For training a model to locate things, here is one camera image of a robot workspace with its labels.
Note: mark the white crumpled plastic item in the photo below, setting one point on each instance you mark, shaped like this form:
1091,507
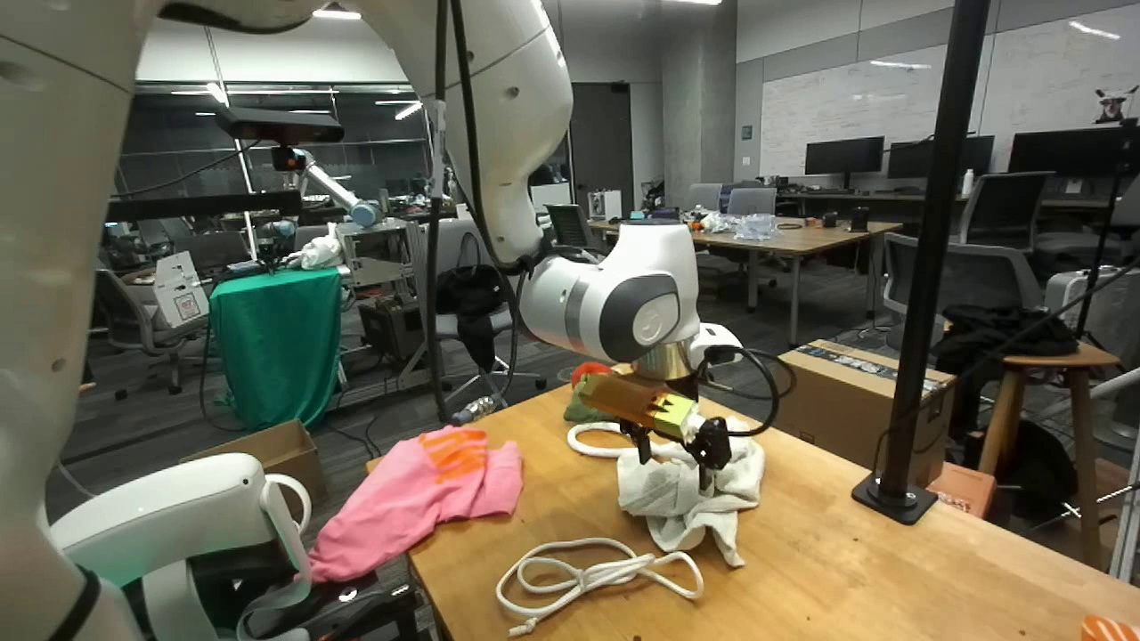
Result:
313,251

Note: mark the wooden office desk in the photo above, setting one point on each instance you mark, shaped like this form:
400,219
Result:
806,237

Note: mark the black horizontal bar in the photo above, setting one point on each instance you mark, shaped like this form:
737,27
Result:
200,205

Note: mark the ceiling light strip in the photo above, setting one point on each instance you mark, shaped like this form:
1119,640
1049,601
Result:
338,17

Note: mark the grey office chair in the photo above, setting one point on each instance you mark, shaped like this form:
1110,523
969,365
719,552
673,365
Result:
1110,310

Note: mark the wall whiteboard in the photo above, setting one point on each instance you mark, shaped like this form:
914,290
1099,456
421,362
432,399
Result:
856,101

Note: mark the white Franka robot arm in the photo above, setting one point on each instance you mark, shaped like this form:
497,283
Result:
522,143

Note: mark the small cardboard box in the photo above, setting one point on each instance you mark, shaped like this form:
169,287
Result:
278,449

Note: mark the pink cloth with orange print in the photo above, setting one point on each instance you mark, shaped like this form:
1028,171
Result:
403,499

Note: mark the round wooden stool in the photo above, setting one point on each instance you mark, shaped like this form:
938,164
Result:
1055,362

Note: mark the white office chair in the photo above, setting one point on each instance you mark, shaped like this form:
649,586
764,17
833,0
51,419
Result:
456,245

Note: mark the black jacket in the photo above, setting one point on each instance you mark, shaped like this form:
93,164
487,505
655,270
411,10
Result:
468,306

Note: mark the black bag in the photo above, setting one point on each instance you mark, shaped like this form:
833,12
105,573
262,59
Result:
1019,334

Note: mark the black computer monitor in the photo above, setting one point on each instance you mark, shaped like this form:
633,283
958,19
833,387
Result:
1071,150
909,158
840,158

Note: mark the black camera on boom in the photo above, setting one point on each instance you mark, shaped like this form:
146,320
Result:
286,127

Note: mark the black pole with base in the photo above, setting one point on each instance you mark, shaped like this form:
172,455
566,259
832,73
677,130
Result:
938,237

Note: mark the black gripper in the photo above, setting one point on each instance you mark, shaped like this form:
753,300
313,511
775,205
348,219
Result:
711,437

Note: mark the white paper sign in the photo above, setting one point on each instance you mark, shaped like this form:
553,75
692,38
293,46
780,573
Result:
179,290

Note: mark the black mesh office chair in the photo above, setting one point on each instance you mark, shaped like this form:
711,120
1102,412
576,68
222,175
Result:
1009,216

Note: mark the white tote bag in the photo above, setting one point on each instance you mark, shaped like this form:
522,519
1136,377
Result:
681,492

